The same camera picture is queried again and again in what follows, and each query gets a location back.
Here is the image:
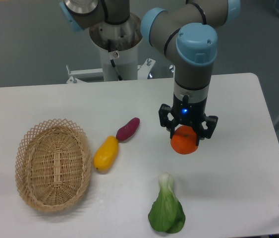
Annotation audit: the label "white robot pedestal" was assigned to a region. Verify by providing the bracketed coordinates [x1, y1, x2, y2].
[65, 12, 175, 84]

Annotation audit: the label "black cable on pedestal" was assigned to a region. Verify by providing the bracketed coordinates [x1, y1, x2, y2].
[107, 39, 123, 81]

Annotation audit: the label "purple sweet potato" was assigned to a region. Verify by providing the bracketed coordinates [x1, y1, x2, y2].
[115, 117, 140, 141]

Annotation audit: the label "orange fruit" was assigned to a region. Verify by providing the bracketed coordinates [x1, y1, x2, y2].
[170, 125, 198, 155]

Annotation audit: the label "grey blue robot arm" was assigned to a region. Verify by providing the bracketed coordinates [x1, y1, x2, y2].
[59, 0, 240, 140]

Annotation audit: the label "green bok choy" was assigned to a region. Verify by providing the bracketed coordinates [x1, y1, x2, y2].
[148, 173, 186, 234]

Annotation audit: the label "yellow mango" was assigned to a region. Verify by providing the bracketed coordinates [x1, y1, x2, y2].
[93, 135, 119, 173]

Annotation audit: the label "woven wicker basket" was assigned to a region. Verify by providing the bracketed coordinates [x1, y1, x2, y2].
[15, 119, 92, 213]

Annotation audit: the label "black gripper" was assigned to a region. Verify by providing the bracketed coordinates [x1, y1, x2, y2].
[158, 95, 218, 146]

